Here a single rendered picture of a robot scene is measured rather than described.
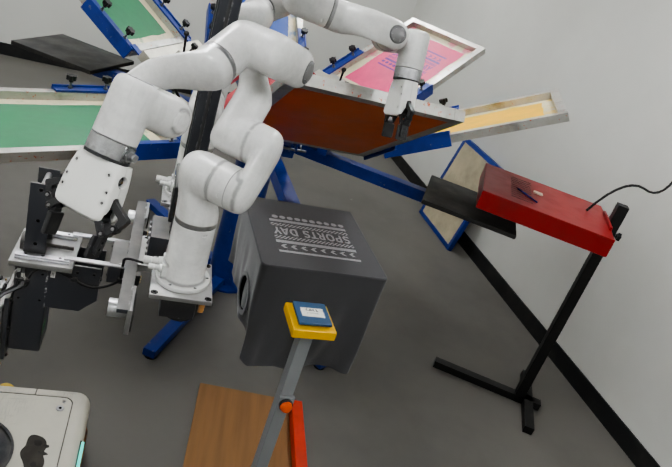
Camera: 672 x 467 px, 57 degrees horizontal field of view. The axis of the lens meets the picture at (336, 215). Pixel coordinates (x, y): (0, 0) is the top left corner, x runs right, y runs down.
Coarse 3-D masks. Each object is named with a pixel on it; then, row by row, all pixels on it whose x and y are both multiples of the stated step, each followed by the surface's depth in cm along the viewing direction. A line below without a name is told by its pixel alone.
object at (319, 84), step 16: (320, 80) 179; (336, 80) 180; (272, 96) 192; (336, 96) 184; (352, 96) 182; (368, 96) 184; (384, 96) 186; (416, 112) 191; (432, 112) 192; (448, 112) 194; (464, 112) 196; (432, 128) 207; (304, 144) 257
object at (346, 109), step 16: (288, 96) 190; (304, 96) 188; (320, 96) 186; (272, 112) 211; (288, 112) 209; (304, 112) 206; (320, 112) 204; (336, 112) 202; (352, 112) 199; (288, 128) 232; (304, 128) 229; (320, 128) 226
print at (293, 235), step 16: (272, 224) 223; (288, 224) 227; (304, 224) 231; (320, 224) 235; (336, 224) 239; (288, 240) 216; (304, 240) 220; (320, 240) 224; (336, 240) 227; (320, 256) 213; (336, 256) 216; (352, 256) 220
